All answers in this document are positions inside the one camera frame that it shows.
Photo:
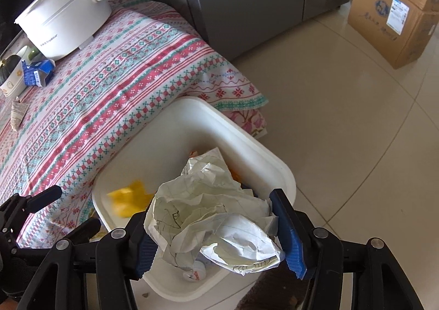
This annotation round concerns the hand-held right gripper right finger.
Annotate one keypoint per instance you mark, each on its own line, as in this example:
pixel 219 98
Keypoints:
pixel 291 245

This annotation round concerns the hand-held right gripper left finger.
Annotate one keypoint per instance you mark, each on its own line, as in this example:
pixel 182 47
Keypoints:
pixel 145 255

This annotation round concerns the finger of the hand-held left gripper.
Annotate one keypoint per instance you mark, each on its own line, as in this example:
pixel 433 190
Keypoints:
pixel 82 231
pixel 44 198

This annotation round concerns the yellow wrapper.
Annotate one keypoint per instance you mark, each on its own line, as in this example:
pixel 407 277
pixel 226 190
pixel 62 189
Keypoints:
pixel 132 198

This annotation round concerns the white paper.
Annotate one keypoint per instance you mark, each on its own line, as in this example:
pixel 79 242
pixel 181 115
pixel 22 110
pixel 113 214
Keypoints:
pixel 212 207

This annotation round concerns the white trash bin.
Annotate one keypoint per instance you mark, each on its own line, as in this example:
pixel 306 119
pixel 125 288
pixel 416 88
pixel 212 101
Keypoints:
pixel 192 131

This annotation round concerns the person's left hand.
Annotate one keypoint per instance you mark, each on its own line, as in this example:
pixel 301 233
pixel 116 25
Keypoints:
pixel 13 275

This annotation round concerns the white wrapper red print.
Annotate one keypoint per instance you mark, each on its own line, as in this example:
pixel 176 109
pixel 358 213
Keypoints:
pixel 195 272

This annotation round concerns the beige paper packet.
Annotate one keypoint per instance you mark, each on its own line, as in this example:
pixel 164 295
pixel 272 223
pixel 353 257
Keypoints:
pixel 17 114

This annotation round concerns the white printed bowl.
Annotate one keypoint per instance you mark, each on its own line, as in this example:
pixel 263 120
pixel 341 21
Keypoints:
pixel 15 85

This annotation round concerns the patterned tablecloth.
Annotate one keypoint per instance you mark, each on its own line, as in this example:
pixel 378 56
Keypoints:
pixel 103 90

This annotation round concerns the blue carton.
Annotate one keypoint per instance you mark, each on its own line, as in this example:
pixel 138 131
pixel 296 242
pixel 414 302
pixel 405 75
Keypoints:
pixel 37 71

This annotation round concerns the pink floral cloth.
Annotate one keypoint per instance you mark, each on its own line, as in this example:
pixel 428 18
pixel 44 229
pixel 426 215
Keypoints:
pixel 252 123

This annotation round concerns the dark green squash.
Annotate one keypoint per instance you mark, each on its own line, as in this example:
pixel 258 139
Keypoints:
pixel 8 70

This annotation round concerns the white electric pot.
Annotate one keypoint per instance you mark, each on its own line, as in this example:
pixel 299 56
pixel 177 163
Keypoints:
pixel 58 22

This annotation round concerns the cardboard box with label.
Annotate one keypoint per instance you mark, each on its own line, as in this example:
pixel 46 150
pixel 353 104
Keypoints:
pixel 377 28

